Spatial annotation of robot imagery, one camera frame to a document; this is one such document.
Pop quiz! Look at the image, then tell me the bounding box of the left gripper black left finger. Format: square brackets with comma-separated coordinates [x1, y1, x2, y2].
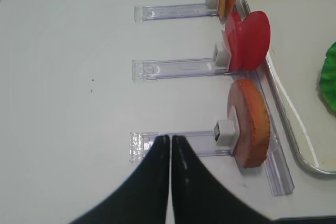
[72, 135, 170, 223]

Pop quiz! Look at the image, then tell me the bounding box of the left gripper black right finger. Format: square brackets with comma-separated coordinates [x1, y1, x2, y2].
[171, 135, 271, 223]

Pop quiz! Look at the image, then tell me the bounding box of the green lettuce leaf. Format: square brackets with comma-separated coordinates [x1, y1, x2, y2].
[319, 42, 335, 113]

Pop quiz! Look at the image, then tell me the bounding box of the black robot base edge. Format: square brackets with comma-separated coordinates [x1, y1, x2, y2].
[274, 216, 336, 224]

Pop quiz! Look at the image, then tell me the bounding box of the bread slice lower left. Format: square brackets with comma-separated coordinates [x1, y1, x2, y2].
[227, 79, 270, 168]

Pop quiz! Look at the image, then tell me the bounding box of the left tomato slice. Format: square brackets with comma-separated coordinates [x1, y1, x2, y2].
[223, 11, 243, 71]

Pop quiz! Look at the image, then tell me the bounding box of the tomato slice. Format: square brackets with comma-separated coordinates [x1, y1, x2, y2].
[240, 11, 271, 71]
[223, 11, 243, 71]

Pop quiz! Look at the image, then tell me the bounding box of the right tomato slice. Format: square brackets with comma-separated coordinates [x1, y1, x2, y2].
[240, 11, 271, 71]

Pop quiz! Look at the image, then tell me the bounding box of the metal baking tray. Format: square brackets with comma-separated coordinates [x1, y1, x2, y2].
[243, 0, 335, 176]

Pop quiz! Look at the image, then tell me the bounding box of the clear pusher rail lower left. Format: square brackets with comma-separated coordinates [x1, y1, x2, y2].
[130, 115, 241, 163]

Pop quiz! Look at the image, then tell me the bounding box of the clear pusher rail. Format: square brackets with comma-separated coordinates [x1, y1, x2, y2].
[132, 42, 232, 82]
[134, 0, 219, 22]
[130, 115, 241, 163]

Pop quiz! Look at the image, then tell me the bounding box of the clear pusher rail middle left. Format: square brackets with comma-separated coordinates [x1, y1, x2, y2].
[132, 42, 232, 82]

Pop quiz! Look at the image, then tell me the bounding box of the clear pusher rail upper left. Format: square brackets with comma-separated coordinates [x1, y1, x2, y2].
[134, 0, 219, 22]

